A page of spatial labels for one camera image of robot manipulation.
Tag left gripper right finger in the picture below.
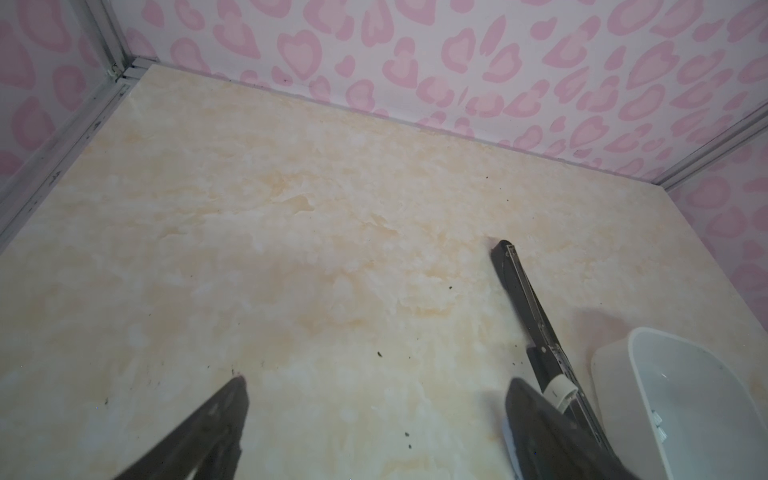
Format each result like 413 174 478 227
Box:
504 378 635 480

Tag black stapler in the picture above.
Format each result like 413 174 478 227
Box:
490 240 615 455

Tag white plastic bin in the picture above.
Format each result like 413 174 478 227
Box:
591 327 767 479

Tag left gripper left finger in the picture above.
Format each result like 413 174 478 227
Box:
117 375 249 479

